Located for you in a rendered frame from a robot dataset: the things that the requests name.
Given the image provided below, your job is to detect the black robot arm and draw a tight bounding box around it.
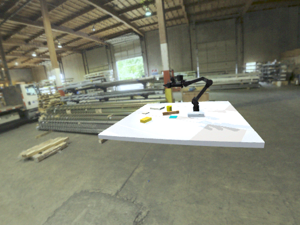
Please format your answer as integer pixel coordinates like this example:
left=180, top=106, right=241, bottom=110
left=170, top=75, right=213, bottom=111

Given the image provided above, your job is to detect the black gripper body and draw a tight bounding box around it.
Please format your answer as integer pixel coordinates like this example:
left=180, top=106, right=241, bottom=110
left=168, top=82, right=177, bottom=88

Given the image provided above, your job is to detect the yellow block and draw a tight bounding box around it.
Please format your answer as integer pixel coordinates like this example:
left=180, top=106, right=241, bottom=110
left=140, top=117, right=152, bottom=123

